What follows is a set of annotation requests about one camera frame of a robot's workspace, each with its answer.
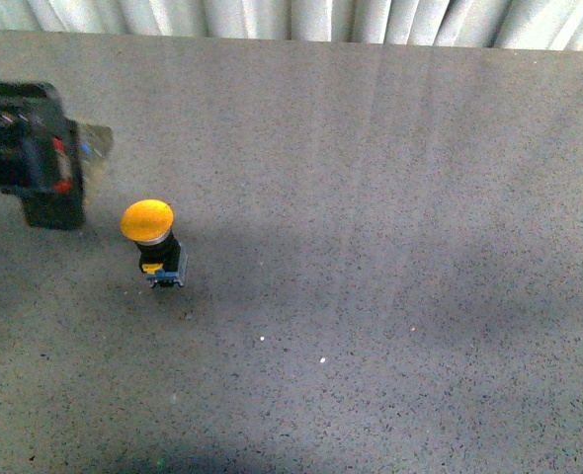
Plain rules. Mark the translucent left gripper finger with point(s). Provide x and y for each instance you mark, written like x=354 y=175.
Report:
x=92 y=145

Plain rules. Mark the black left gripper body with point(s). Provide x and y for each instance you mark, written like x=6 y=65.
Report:
x=39 y=155

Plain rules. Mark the yellow mushroom push button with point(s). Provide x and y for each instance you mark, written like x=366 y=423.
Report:
x=148 y=223

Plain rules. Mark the white pleated curtain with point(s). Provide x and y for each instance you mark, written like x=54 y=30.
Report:
x=532 y=25

